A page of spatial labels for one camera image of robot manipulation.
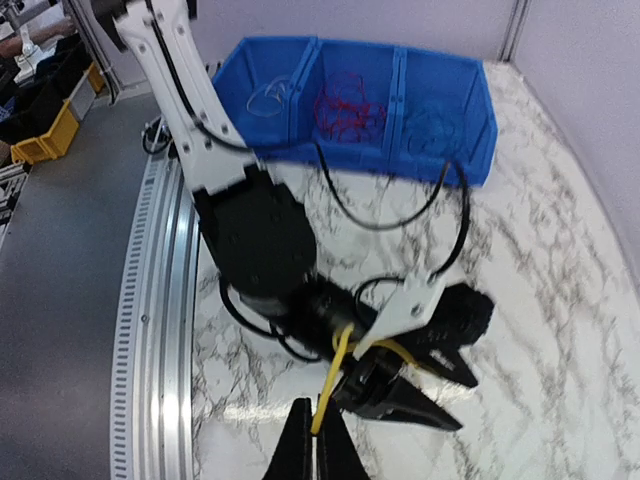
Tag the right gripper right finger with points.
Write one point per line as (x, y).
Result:
(337, 457)

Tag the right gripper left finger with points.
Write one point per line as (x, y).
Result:
(292, 458)

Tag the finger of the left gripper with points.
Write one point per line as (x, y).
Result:
(391, 398)
(445, 362)

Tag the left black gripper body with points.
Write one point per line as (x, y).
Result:
(387, 354)

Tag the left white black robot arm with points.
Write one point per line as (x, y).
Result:
(264, 247)

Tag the blue bin far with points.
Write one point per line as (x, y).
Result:
(444, 113)

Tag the blue bin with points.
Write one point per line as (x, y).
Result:
(344, 106)
(255, 85)
(444, 113)

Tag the blue bin middle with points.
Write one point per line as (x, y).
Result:
(344, 106)

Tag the blue bin near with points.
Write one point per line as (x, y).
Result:
(255, 85)

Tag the yellow storage bin background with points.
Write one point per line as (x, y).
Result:
(56, 141)

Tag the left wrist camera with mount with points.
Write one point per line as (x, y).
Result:
(427, 313)

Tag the aluminium front frame rail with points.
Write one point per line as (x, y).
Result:
(150, 431)

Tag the left aluminium corner post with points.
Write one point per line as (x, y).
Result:
(514, 30)

